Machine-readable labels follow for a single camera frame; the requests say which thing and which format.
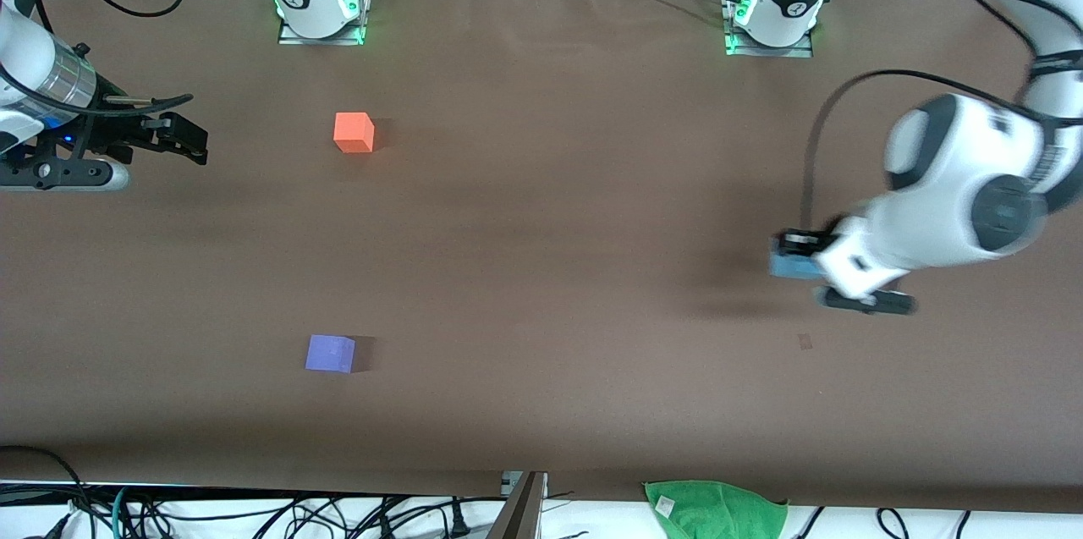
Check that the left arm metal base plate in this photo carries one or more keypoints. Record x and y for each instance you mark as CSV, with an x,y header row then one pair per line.
x,y
802,44

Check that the green cloth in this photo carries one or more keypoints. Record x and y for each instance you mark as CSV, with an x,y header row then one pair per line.
x,y
719,514

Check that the light blue cube block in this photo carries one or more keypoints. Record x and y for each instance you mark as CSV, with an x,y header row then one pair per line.
x,y
791,266

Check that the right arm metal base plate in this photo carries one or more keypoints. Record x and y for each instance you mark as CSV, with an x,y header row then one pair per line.
x,y
360,14

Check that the purple cube block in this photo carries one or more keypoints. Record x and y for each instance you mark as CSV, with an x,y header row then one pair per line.
x,y
328,353

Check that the metal profile post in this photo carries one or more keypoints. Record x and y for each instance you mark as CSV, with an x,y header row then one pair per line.
x,y
520,514

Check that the black power plug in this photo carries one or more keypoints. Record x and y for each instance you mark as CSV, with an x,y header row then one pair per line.
x,y
459,518

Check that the orange cube block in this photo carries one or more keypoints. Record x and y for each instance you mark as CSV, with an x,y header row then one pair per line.
x,y
351,133

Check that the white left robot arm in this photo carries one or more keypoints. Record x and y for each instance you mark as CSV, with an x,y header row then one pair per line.
x,y
948,184

